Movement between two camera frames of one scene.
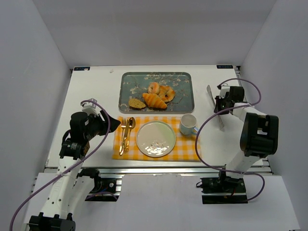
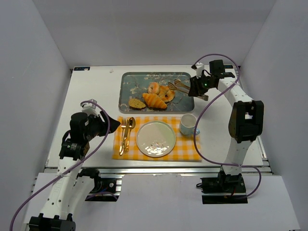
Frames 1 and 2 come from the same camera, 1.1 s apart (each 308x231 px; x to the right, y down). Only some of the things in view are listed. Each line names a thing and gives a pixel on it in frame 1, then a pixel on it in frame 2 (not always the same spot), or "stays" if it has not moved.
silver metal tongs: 221,123 to 177,85
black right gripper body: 222,103 to 195,86
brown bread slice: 136,104 stays
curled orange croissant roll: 166,93 stays
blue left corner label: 82,69 stays
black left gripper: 103,122 stays
